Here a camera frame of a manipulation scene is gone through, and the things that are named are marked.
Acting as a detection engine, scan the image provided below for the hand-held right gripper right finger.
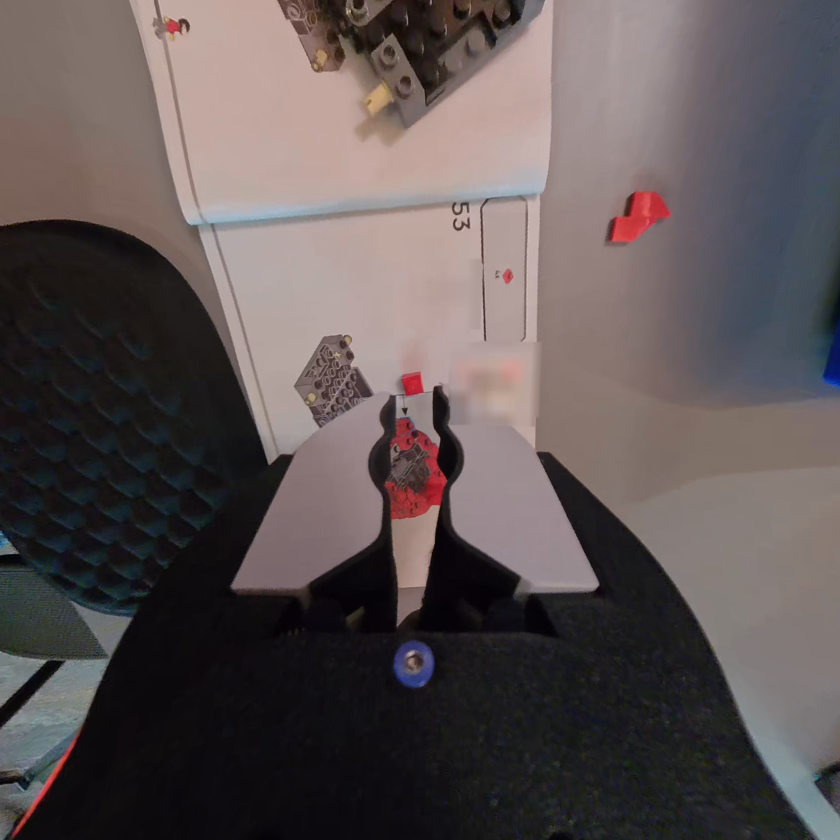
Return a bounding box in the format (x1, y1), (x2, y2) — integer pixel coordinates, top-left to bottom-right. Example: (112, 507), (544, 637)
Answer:
(417, 385), (601, 631)

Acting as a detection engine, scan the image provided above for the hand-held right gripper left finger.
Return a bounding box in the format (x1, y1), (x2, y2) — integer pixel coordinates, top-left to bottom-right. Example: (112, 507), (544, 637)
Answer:
(230, 392), (400, 634)

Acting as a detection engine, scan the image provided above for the angled red lego piece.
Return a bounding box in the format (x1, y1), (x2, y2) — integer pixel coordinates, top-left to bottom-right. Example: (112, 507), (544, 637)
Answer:
(607, 192), (672, 245)

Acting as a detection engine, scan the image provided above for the black honeycomb seat cushion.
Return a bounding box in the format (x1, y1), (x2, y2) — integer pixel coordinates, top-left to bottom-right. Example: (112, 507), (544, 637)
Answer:
(0, 220), (270, 618)

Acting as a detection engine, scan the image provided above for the black mesh chair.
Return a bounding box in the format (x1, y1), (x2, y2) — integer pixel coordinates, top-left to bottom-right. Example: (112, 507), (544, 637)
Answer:
(0, 566), (109, 726)

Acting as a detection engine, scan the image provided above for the white instruction booklet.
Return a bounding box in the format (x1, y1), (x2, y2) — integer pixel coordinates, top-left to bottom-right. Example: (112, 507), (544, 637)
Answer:
(128, 0), (553, 588)

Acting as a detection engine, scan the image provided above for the orange traffic cone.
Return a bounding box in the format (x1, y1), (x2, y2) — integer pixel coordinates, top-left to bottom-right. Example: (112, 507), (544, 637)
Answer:
(10, 728), (83, 837)

